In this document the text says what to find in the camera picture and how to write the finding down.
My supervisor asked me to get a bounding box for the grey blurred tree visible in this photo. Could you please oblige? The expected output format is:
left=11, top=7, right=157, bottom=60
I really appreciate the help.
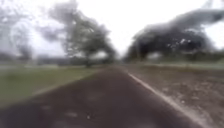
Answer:
left=0, top=0, right=38, bottom=63

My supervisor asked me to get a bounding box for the green grass field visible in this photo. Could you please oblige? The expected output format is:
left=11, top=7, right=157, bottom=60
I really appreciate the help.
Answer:
left=0, top=64, right=108, bottom=108

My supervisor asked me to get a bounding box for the wide spreading dark tree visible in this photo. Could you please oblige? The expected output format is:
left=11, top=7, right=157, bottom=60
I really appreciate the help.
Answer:
left=124, top=8, right=224, bottom=64

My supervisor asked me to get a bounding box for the tall leafy tree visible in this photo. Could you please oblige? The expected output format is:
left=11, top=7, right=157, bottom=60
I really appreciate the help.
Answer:
left=46, top=0, right=118, bottom=68

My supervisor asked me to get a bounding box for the dark asphalt path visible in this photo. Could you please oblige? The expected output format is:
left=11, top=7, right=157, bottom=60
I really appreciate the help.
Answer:
left=0, top=64, right=204, bottom=128

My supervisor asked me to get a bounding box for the green grass strip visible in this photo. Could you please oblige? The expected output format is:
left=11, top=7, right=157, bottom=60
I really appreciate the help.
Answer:
left=133, top=59, right=224, bottom=72

